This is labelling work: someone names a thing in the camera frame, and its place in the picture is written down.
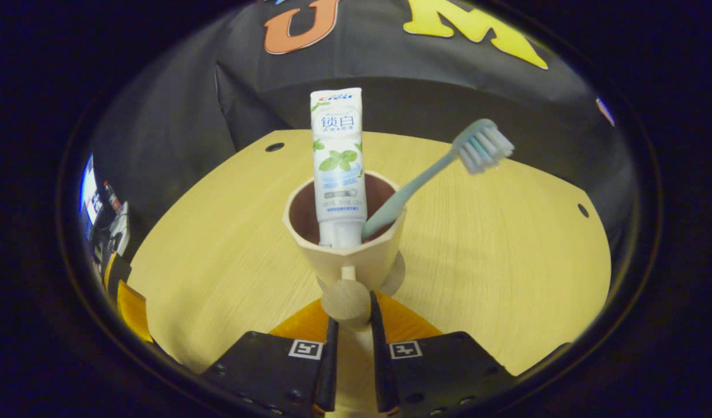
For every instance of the white toothpaste tube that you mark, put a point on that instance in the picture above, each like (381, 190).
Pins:
(338, 168)

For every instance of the wooden desktop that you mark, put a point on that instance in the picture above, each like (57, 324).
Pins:
(495, 261)

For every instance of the black backdrop cloth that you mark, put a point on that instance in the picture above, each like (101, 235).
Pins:
(390, 98)

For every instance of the pale green toothbrush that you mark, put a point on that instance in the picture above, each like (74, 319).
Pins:
(414, 186)

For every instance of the beige cup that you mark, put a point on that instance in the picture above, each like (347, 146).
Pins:
(344, 258)

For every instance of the red bottle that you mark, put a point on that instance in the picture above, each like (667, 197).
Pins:
(112, 197)

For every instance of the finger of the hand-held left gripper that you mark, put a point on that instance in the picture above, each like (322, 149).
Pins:
(134, 310)

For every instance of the white side table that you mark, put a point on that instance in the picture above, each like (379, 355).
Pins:
(119, 232)

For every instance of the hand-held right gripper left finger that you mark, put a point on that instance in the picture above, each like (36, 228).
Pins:
(331, 371)

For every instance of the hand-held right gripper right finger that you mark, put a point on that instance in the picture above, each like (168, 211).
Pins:
(380, 371)

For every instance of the computer monitor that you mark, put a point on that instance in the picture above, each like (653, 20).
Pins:
(90, 191)

